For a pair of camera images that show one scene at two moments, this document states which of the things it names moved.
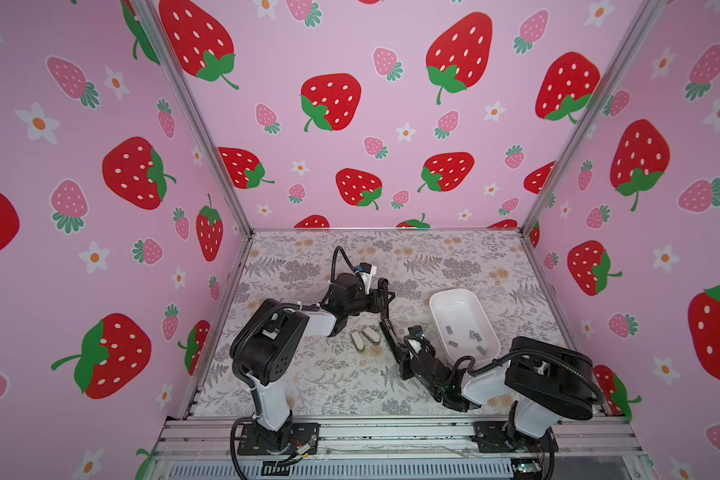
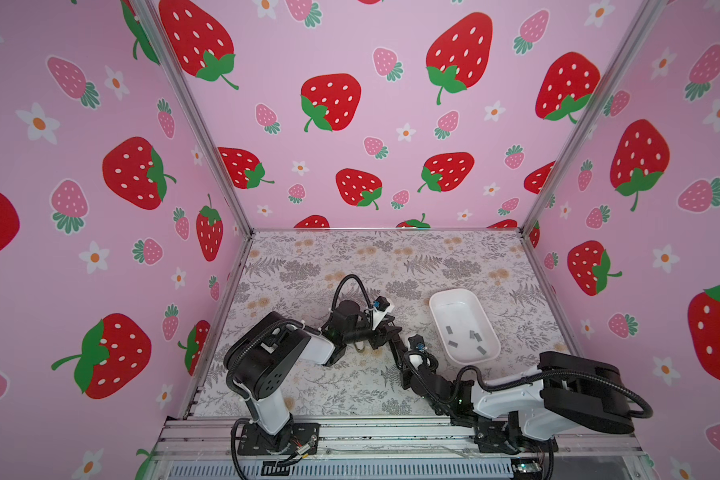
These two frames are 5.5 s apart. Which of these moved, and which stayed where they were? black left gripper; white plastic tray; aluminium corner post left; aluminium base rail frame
Moved: black left gripper
Stayed: aluminium base rail frame; white plastic tray; aluminium corner post left
